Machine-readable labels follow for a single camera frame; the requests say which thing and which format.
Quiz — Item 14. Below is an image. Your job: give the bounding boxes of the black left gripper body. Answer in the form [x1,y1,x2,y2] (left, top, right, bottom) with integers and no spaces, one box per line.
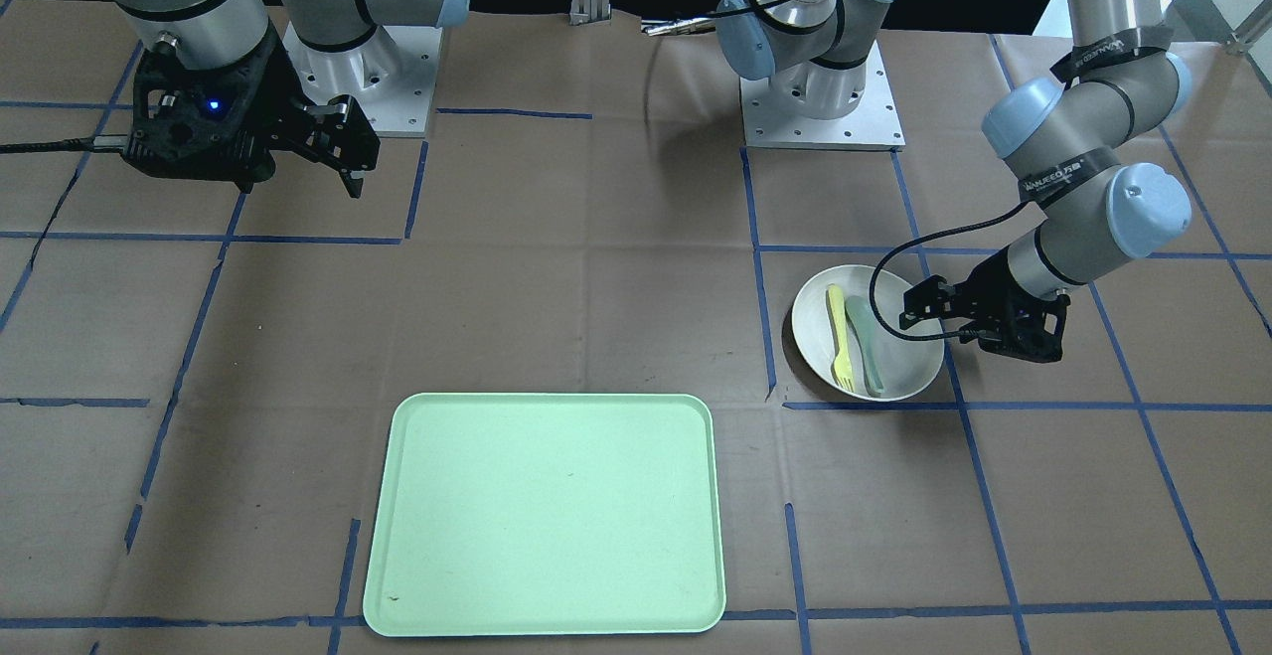
[955,257,1068,364]

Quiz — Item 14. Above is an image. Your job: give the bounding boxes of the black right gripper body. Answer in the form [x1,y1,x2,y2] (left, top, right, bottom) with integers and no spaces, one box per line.
[122,25,343,190]

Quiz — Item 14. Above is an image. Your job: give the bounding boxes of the white round plate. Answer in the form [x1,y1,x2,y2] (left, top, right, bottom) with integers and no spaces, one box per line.
[790,265,944,402]

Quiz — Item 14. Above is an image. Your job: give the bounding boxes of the teal plastic spoon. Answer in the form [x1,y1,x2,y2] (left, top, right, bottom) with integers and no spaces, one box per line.
[846,294,887,396]

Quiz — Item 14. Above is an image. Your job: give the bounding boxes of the yellow plastic fork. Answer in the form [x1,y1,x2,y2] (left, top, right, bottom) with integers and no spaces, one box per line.
[826,284,855,392]

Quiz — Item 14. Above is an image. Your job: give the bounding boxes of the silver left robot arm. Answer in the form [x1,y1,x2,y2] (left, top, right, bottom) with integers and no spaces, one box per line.
[710,0,1193,364]

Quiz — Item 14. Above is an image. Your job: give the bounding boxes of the light green plastic tray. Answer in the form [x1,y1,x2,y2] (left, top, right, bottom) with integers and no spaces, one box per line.
[363,393,728,638]

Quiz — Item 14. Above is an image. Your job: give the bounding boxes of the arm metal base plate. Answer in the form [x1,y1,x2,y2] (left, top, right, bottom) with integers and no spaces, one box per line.
[740,45,907,153]
[282,24,444,139]

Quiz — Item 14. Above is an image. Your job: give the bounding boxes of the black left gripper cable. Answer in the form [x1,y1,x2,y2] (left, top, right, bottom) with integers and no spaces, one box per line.
[868,200,1039,343]

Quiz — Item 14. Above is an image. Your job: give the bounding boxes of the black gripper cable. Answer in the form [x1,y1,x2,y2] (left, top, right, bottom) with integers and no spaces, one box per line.
[0,139,128,156]
[868,200,1039,343]

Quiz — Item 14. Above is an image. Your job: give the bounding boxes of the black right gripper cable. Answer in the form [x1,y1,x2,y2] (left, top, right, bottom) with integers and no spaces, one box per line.
[0,139,128,156]

